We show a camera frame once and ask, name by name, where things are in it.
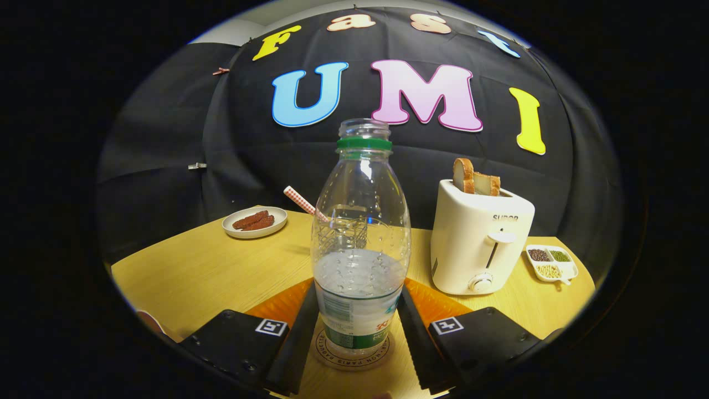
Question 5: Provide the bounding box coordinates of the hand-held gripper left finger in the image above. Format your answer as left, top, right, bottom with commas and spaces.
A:
177, 279, 319, 397

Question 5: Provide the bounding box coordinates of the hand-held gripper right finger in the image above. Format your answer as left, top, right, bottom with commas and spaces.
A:
398, 279, 563, 397

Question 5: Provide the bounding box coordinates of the round wooden coaster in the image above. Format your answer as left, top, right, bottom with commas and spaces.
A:
314, 327, 397, 371

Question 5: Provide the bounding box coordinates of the clear plastic bottle green label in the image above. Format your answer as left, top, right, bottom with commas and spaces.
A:
311, 118, 412, 357

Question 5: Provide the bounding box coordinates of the wooden table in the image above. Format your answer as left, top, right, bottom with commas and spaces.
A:
111, 206, 596, 399

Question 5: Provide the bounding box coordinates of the white toaster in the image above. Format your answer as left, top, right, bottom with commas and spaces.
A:
430, 178, 536, 295

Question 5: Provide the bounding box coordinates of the small white plate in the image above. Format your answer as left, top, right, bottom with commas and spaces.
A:
222, 206, 289, 239

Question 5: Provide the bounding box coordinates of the red checked paper straw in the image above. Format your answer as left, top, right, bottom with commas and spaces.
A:
284, 186, 330, 222

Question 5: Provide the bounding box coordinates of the white divided snack tray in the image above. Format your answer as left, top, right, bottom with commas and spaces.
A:
525, 244, 579, 285

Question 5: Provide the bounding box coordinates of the toast bread slice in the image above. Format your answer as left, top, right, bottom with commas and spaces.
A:
472, 171, 501, 197
453, 158, 475, 194

